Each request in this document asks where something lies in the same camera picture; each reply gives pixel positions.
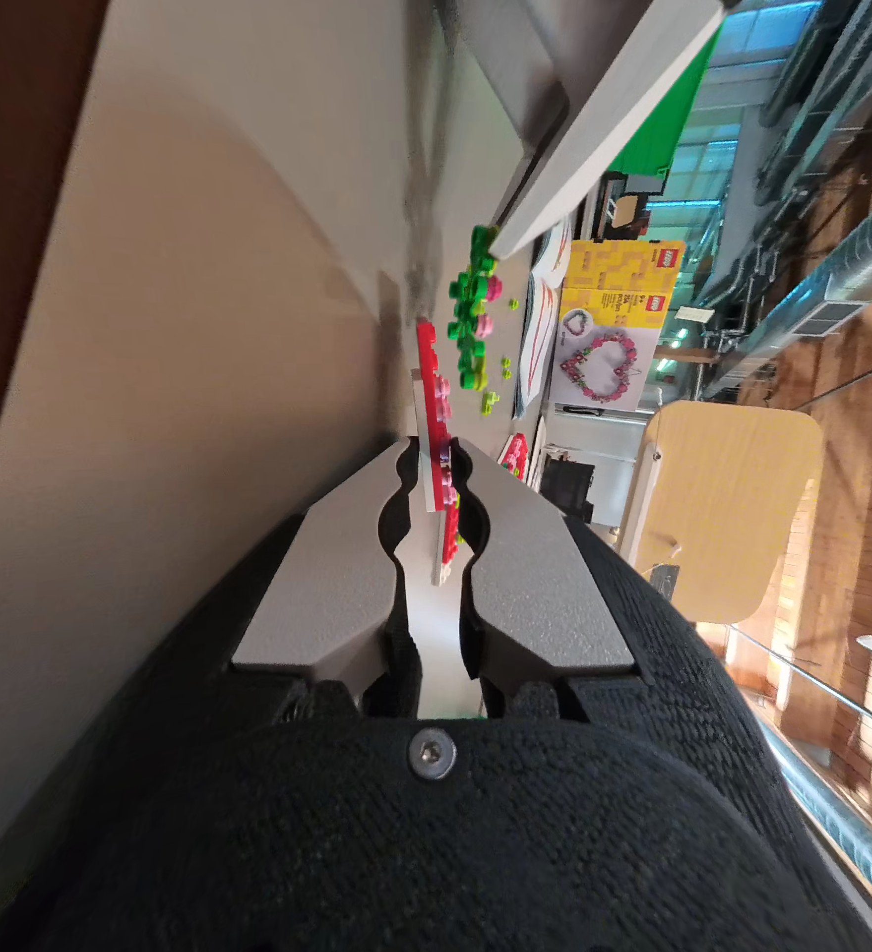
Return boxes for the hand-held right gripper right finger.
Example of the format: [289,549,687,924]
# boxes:
[451,437,644,718]

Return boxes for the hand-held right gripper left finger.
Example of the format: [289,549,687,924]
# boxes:
[231,436,422,719]

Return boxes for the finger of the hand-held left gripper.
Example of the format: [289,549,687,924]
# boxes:
[490,0,728,260]
[436,0,630,218]

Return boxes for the red lego heart plate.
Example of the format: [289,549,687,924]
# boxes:
[409,320,464,589]

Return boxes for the cluster of green lego pieces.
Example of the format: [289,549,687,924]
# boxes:
[446,223,504,393]

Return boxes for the yellow lego box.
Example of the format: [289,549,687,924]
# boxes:
[551,238,687,415]

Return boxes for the green board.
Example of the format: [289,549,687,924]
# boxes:
[606,28,714,181]

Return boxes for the black monitor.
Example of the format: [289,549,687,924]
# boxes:
[539,454,598,524]

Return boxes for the light wooden chair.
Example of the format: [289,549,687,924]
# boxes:
[618,400,825,627]

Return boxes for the white instruction booklet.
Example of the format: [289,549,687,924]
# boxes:
[512,214,575,419]

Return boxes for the silver insulated pipe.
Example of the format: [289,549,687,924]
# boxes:
[767,732,872,927]

